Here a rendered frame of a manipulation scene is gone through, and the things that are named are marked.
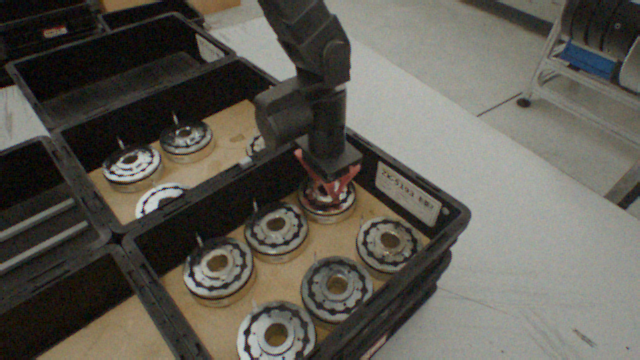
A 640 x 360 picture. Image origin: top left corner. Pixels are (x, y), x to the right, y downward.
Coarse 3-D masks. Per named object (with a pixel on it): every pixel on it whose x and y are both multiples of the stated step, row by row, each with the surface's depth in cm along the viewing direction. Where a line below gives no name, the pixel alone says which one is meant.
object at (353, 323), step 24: (288, 144) 65; (360, 144) 66; (408, 168) 61; (216, 192) 58; (432, 192) 58; (168, 216) 55; (432, 240) 52; (144, 264) 51; (408, 264) 49; (384, 288) 47; (168, 312) 45; (360, 312) 45; (192, 336) 43; (336, 336) 43
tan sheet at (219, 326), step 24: (360, 192) 71; (360, 216) 67; (240, 240) 64; (312, 240) 64; (336, 240) 64; (264, 264) 61; (288, 264) 61; (168, 288) 58; (264, 288) 58; (288, 288) 58; (336, 288) 58; (192, 312) 55; (216, 312) 55; (240, 312) 55; (216, 336) 53
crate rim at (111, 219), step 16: (224, 64) 82; (176, 80) 78; (272, 80) 78; (144, 96) 74; (96, 112) 71; (112, 112) 72; (64, 128) 68; (64, 144) 65; (80, 176) 60; (224, 176) 60; (96, 192) 58; (192, 192) 58; (160, 208) 56; (112, 224) 54; (128, 224) 54
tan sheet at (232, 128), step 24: (216, 120) 85; (240, 120) 85; (216, 144) 80; (240, 144) 80; (168, 168) 75; (192, 168) 75; (216, 168) 75; (120, 192) 71; (144, 192) 71; (120, 216) 67
